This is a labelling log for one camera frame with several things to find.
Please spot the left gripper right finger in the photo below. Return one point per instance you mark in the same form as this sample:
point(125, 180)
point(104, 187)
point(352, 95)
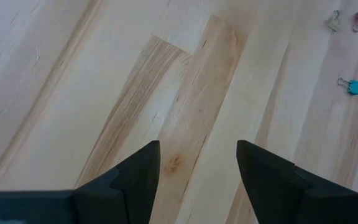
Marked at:
point(275, 193)

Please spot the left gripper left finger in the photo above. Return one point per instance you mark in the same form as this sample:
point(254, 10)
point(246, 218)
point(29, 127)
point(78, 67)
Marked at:
point(129, 193)

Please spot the teal binder clip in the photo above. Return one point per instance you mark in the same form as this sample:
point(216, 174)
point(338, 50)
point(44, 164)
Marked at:
point(354, 87)

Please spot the beige binder clip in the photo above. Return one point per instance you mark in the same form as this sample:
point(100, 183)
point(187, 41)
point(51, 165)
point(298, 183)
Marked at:
point(333, 23)

